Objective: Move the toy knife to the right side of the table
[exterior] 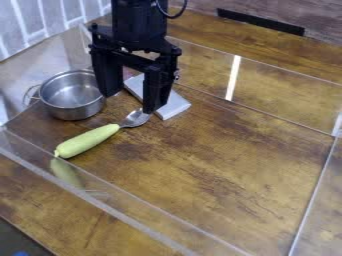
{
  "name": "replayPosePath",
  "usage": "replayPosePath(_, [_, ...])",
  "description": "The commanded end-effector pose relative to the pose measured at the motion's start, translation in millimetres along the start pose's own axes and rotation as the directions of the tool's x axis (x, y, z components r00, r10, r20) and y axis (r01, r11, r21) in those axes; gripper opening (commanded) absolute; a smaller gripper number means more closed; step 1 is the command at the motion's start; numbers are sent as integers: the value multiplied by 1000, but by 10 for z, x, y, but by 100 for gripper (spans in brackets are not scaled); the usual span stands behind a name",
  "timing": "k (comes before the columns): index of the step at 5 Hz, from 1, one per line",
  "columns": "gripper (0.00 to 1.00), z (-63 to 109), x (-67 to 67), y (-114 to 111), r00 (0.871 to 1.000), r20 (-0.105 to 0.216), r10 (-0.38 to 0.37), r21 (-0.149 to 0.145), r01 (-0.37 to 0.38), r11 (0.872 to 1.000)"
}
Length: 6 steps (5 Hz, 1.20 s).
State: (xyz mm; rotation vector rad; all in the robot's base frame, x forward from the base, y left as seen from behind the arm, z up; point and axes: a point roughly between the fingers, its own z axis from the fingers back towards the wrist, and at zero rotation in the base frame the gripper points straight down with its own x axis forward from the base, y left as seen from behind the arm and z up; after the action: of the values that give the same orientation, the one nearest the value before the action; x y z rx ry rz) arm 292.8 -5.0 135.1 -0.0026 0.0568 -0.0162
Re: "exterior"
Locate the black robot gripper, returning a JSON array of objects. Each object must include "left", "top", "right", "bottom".
[{"left": 88, "top": 0, "right": 183, "bottom": 114}]

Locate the grey toy cleaver knife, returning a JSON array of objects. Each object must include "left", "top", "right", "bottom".
[{"left": 121, "top": 66, "right": 192, "bottom": 121}]

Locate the small steel pot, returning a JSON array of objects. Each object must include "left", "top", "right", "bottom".
[{"left": 23, "top": 69, "right": 105, "bottom": 121}]

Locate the clear acrylic enclosure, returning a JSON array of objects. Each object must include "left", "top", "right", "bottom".
[{"left": 0, "top": 31, "right": 342, "bottom": 256}]

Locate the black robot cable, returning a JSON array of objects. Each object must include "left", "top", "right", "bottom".
[{"left": 152, "top": 0, "right": 190, "bottom": 20}]

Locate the black wall bar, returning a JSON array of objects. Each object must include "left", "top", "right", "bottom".
[{"left": 216, "top": 8, "right": 304, "bottom": 36}]

